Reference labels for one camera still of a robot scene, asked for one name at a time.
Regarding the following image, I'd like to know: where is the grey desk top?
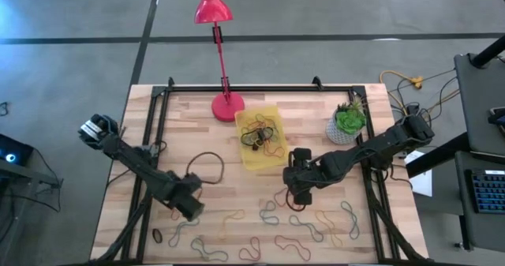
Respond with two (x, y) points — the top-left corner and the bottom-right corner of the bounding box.
(453, 51), (505, 160)
(453, 150), (505, 253)

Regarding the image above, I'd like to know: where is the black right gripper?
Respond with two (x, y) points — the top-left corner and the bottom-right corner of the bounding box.
(282, 147), (321, 207)

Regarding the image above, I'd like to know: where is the black smartphone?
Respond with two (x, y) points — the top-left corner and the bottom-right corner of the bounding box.
(488, 106), (505, 127)

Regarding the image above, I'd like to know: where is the red desk lamp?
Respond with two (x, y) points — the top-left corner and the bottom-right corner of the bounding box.
(193, 0), (246, 123)

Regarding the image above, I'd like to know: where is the succulent in patterned white pot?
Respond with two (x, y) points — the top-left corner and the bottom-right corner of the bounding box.
(325, 99), (368, 146)

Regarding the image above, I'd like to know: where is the yellow rubber band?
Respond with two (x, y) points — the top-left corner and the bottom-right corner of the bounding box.
(218, 208), (246, 240)
(314, 209), (344, 248)

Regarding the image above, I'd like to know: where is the large thin dark rubber band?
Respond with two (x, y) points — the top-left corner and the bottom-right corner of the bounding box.
(185, 151), (226, 185)

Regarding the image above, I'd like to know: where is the yellow translucent plastic bin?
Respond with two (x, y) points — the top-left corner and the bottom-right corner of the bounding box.
(234, 105), (290, 172)

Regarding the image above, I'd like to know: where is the backlit black keyboard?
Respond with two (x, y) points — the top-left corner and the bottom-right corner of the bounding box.
(465, 168), (505, 215)

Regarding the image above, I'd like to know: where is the black equipment stand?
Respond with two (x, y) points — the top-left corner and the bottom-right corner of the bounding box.
(0, 159), (65, 266)

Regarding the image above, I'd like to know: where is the blue rubber band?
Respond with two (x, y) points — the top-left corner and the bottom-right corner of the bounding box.
(189, 237), (230, 263)
(288, 214), (325, 244)
(167, 218), (200, 249)
(339, 200), (361, 241)
(259, 199), (281, 227)

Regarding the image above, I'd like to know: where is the black pole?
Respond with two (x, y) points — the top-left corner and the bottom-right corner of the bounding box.
(469, 34), (505, 69)

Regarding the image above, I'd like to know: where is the black box with blue light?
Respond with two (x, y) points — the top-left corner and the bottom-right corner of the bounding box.
(0, 133), (35, 167)

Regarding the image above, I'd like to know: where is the white paper sheet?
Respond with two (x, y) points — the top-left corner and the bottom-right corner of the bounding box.
(403, 149), (434, 198)

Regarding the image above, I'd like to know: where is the black desk leg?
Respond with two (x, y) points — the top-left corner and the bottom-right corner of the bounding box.
(405, 131), (474, 179)

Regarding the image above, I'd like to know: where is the yellow cable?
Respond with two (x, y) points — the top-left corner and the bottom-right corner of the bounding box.
(378, 69), (425, 117)

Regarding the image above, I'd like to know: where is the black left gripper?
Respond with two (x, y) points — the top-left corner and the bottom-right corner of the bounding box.
(163, 172), (206, 223)

